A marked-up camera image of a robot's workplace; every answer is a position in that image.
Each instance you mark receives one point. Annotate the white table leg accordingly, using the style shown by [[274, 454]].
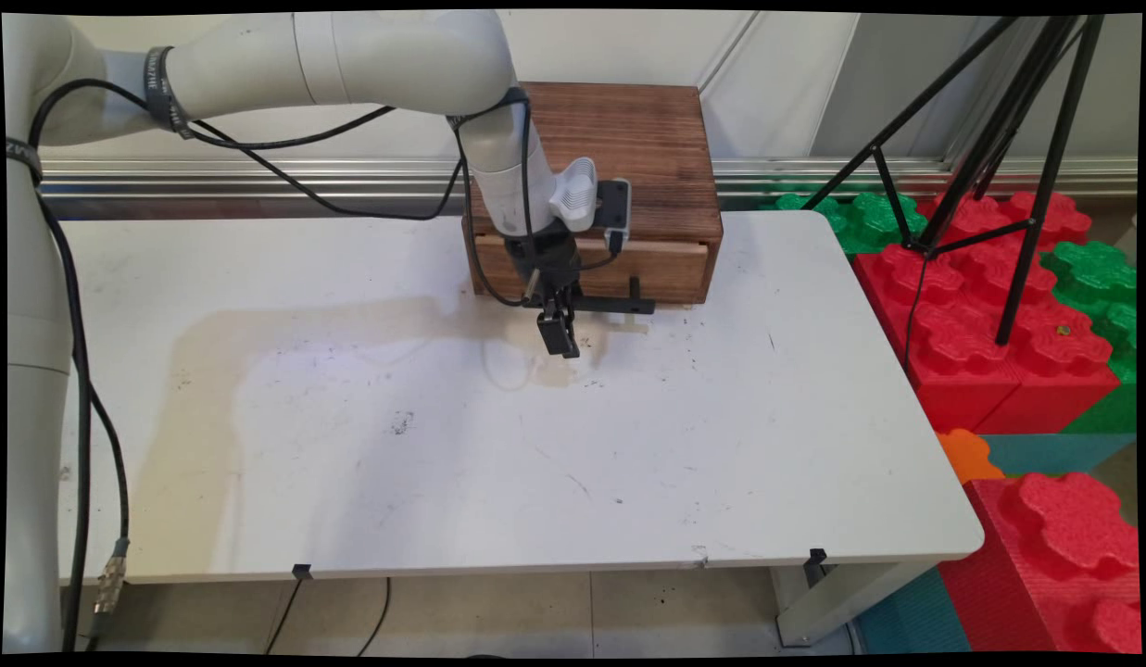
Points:
[[832, 602]]

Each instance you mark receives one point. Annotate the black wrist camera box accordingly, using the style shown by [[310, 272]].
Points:
[[614, 208]]

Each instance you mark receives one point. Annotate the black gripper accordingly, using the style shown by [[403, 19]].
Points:
[[545, 264]]

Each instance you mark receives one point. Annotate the black table edge clip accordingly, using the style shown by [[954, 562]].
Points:
[[301, 572], [817, 558]]

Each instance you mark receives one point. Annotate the wooden drawer front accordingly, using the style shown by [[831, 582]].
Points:
[[665, 269]]

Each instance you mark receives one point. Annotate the black tripod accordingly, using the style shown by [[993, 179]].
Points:
[[1049, 181]]

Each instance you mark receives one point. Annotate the orange foam block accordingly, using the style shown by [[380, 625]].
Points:
[[966, 454]]

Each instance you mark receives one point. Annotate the white ribbed camera bracket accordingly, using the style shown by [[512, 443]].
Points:
[[574, 190]]

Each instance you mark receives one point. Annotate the teal foam block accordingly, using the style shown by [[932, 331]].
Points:
[[1054, 452], [911, 616]]

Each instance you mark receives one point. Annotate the green foam block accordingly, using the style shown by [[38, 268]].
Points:
[[869, 222], [1105, 278]]

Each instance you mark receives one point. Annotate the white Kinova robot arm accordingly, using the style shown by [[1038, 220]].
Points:
[[350, 56]]

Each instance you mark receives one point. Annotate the wooden drawer cabinet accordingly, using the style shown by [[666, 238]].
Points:
[[628, 139]]

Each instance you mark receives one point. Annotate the aluminium wall rail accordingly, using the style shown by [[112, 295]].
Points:
[[165, 181]]

